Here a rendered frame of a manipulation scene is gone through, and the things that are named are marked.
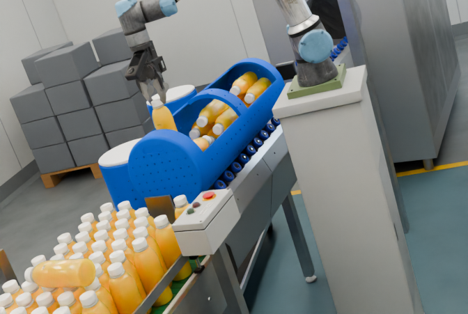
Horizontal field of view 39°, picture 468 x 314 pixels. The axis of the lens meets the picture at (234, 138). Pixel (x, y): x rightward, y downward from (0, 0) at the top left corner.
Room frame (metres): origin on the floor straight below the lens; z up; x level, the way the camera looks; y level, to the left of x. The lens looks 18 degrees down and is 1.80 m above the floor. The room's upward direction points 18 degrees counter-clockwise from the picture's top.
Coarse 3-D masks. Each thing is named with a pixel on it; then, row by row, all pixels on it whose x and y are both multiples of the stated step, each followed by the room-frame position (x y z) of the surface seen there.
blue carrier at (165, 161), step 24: (240, 72) 2.86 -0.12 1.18; (264, 72) 2.81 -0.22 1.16; (216, 96) 2.41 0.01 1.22; (264, 96) 2.58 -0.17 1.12; (192, 120) 2.59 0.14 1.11; (240, 120) 2.35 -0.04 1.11; (264, 120) 2.55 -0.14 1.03; (144, 144) 2.10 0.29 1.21; (168, 144) 2.06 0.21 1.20; (192, 144) 2.07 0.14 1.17; (216, 144) 2.16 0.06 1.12; (240, 144) 2.32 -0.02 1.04; (144, 168) 2.12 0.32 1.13; (168, 168) 2.08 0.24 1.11; (192, 168) 2.03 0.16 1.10; (216, 168) 2.12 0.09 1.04; (144, 192) 2.14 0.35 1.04; (168, 192) 2.09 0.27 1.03; (192, 192) 2.05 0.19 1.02
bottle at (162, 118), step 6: (156, 108) 2.17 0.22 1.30; (162, 108) 2.17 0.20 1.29; (156, 114) 2.16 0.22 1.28; (162, 114) 2.16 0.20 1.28; (168, 114) 2.16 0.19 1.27; (156, 120) 2.16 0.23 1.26; (162, 120) 2.15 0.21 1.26; (168, 120) 2.16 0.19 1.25; (156, 126) 2.17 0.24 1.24; (162, 126) 2.15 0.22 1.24; (168, 126) 2.16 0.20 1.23; (174, 126) 2.17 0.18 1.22
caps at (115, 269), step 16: (144, 240) 1.62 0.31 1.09; (80, 256) 1.65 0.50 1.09; (96, 256) 1.62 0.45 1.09; (112, 256) 1.59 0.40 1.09; (96, 272) 1.54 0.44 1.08; (112, 272) 1.51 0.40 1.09; (16, 288) 1.62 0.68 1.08; (32, 288) 1.58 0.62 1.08; (48, 288) 1.54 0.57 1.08; (64, 288) 1.51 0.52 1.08; (0, 304) 1.54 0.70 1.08; (64, 304) 1.43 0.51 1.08
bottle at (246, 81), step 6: (246, 72) 2.82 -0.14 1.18; (252, 72) 2.82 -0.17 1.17; (240, 78) 2.74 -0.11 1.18; (246, 78) 2.75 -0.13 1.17; (252, 78) 2.78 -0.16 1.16; (234, 84) 2.70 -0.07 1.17; (240, 84) 2.70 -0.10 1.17; (246, 84) 2.71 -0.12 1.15; (252, 84) 2.77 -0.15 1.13; (240, 90) 2.68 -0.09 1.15; (246, 90) 2.71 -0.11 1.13
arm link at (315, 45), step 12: (276, 0) 2.18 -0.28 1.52; (288, 0) 2.15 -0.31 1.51; (300, 0) 2.16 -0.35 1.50; (288, 12) 2.16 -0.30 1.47; (300, 12) 2.15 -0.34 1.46; (288, 24) 2.20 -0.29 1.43; (300, 24) 2.15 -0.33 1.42; (312, 24) 2.14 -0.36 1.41; (300, 36) 2.15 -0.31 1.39; (312, 36) 2.13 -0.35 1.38; (324, 36) 2.13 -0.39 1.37; (300, 48) 2.14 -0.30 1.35; (312, 48) 2.13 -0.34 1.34; (324, 48) 2.14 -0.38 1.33; (312, 60) 2.14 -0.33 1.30; (324, 60) 2.15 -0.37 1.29
